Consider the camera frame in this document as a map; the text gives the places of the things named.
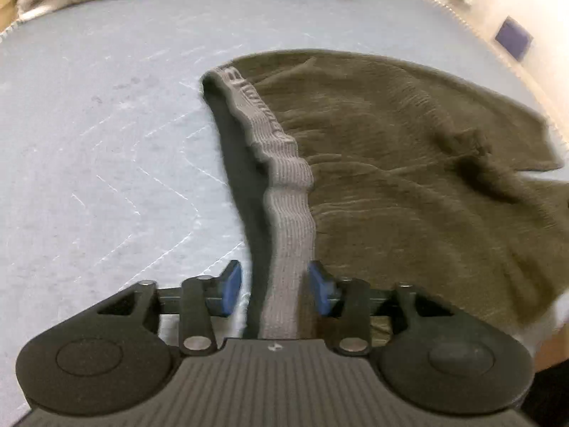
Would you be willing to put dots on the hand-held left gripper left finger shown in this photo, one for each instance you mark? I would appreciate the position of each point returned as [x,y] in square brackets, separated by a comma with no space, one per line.
[232,287]

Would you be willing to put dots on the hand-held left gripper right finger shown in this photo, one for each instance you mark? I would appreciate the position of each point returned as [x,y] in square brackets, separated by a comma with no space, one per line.
[319,287]

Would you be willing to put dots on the purple wall plate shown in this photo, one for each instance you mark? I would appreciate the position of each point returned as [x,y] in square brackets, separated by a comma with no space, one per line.
[514,38]

